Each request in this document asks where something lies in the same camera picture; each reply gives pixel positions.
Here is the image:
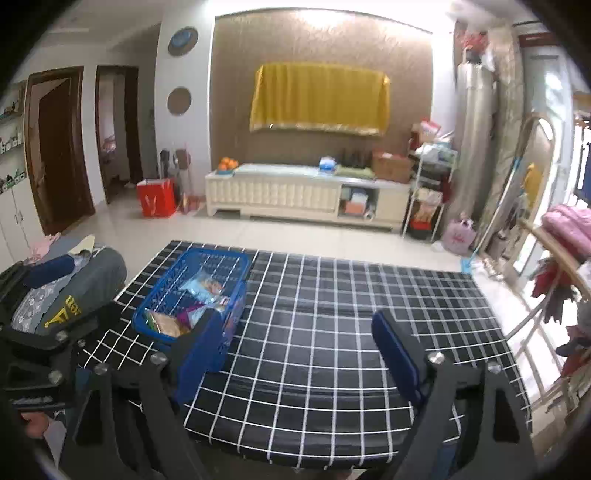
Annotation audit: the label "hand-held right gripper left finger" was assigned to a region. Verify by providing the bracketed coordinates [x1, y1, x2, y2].
[60, 308, 223, 480]

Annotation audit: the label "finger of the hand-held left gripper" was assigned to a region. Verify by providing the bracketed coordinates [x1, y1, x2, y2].
[0, 301, 122, 361]
[0, 256, 77, 305]

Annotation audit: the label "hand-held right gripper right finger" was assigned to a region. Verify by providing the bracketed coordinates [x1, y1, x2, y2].
[372, 310, 539, 480]

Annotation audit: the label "large cracker packet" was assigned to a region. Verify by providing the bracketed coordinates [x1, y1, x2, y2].
[145, 310, 190, 337]

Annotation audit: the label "blue plastic basket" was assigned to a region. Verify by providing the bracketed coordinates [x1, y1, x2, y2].
[131, 248, 252, 374]

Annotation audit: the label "person's left hand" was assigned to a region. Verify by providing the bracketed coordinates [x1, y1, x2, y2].
[21, 412, 54, 438]

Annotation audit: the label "pink cloth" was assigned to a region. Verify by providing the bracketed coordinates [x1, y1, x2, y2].
[30, 233, 63, 259]

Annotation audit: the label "grey folded clothes pile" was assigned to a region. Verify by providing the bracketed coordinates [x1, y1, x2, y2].
[11, 244, 127, 335]

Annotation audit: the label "cream cloth piece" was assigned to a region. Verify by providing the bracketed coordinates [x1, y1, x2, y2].
[69, 234, 96, 256]

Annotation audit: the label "white printed cloth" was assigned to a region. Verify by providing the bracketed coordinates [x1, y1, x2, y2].
[44, 413, 68, 462]

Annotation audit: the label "white cupboard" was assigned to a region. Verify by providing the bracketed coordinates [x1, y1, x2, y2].
[0, 185, 35, 266]

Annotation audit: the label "black checkered tablecloth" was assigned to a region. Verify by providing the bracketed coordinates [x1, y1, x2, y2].
[76, 240, 532, 472]

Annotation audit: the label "dark wooden door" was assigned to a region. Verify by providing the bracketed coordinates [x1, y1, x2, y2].
[23, 66, 97, 236]

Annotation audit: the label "red paper bag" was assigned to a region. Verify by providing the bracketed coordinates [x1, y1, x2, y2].
[136, 178, 178, 217]

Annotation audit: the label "pink bag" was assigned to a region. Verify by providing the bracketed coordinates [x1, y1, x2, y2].
[442, 217, 478, 254]

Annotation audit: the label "broom with dustpan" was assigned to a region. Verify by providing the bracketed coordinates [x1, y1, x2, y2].
[173, 143, 201, 215]

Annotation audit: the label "dark red garments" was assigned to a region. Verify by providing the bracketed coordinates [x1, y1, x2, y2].
[531, 258, 578, 324]

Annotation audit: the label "white rack shelf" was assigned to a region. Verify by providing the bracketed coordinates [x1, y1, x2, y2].
[401, 122, 458, 241]

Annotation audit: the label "white TV cabinet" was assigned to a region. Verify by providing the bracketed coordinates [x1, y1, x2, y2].
[204, 163, 411, 232]

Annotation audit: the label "wooden clothes rack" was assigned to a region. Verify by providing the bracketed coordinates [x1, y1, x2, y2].
[505, 217, 591, 416]

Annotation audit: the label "cardboard box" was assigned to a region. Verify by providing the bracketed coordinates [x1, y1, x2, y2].
[372, 151, 414, 183]

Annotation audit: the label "white foam pad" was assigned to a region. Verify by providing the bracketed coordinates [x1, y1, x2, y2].
[235, 163, 338, 178]

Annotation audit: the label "black router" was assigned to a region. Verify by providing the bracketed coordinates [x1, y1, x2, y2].
[341, 148, 370, 168]

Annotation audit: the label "pink quilt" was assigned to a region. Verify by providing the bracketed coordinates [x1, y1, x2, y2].
[540, 203, 591, 268]

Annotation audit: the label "patterned curtain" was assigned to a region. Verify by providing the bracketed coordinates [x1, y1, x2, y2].
[485, 23, 532, 259]

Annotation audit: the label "arched mirror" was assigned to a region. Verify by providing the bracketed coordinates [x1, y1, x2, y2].
[501, 113, 557, 278]

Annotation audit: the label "yellow cloth cover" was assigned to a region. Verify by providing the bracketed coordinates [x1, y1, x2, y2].
[249, 63, 391, 137]

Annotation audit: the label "glass balcony door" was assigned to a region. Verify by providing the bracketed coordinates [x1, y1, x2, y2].
[517, 32, 591, 296]

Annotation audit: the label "vase of red flowers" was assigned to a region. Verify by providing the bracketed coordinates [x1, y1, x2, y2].
[459, 30, 490, 63]

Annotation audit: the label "wall shelf with bottles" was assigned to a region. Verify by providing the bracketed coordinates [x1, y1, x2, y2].
[0, 80, 28, 195]

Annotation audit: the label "dark wooden door frame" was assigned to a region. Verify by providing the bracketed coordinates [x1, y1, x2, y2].
[95, 65, 144, 204]

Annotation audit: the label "brown round wall disc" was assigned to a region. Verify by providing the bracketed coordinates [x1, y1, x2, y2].
[167, 86, 193, 117]

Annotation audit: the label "blue round wall plate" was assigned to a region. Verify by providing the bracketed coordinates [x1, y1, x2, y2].
[167, 26, 199, 57]

